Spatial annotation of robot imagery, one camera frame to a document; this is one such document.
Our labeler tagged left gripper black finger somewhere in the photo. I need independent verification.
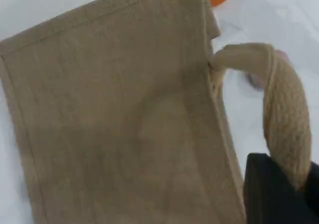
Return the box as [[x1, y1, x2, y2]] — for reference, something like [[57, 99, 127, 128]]
[[243, 153, 309, 224], [303, 160, 319, 224]]

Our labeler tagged brown jute bag with handle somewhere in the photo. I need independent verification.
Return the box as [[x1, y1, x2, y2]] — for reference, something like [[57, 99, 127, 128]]
[[0, 0, 313, 224]]

